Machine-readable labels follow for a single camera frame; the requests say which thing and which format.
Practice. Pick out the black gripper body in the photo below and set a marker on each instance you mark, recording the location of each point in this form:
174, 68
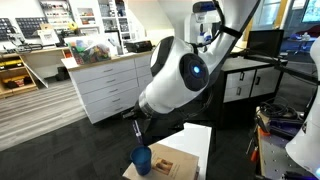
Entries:
143, 112

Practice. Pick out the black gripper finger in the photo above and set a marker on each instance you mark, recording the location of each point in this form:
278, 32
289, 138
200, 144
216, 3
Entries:
129, 115

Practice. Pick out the purple Expo marker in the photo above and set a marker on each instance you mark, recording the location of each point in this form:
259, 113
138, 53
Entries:
138, 132

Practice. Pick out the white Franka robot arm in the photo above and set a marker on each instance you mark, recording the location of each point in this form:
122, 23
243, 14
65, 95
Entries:
173, 83

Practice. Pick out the blue plastic cup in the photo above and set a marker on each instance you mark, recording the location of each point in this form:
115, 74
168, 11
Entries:
141, 161

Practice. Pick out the white drawer cabinet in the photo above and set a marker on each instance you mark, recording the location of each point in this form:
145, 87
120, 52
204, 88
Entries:
110, 90

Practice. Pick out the tan hardcover book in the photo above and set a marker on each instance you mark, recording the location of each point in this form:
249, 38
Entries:
176, 163

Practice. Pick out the black electronic device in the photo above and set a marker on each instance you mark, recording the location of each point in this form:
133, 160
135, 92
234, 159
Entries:
138, 46

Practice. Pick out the clear bin of colourful items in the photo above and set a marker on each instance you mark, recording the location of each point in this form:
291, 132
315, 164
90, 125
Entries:
90, 51

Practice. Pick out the wooden shelf unit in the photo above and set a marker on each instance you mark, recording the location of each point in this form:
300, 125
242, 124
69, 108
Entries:
43, 55

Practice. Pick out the black cabinet with white drawers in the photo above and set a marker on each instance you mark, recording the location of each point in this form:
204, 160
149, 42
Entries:
248, 83

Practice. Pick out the white and blue robot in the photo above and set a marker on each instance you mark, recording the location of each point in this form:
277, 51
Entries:
201, 20

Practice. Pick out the black pegboard panel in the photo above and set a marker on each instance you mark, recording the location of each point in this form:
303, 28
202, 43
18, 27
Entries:
30, 27

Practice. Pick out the wood-edged robot workbench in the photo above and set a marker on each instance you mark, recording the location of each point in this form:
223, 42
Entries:
273, 156

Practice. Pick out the black flat screen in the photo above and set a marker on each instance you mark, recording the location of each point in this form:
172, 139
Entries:
265, 43

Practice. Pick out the black boom bar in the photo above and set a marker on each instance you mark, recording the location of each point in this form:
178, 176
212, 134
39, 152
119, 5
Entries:
293, 71

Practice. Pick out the white wall shelving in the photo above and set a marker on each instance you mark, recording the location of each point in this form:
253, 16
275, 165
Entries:
93, 15

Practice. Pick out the white picture frame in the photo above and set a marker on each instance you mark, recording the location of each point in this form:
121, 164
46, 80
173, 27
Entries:
48, 36

